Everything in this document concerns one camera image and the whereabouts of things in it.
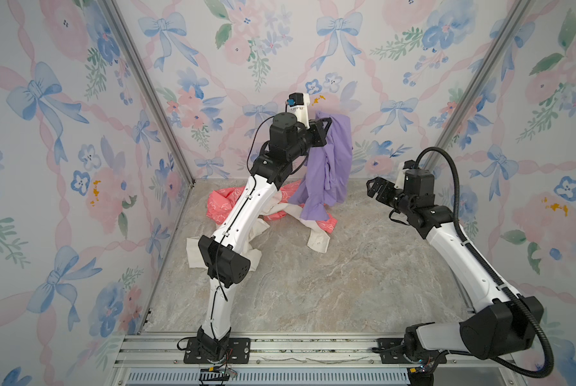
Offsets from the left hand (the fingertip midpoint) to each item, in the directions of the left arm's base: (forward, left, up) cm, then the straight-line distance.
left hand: (335, 116), depth 67 cm
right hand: (-6, -17, -21) cm, 28 cm away
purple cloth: (-3, 0, -17) cm, 18 cm away
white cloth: (-10, +1, -49) cm, 50 cm away
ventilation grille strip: (-56, +17, -51) cm, 77 cm away
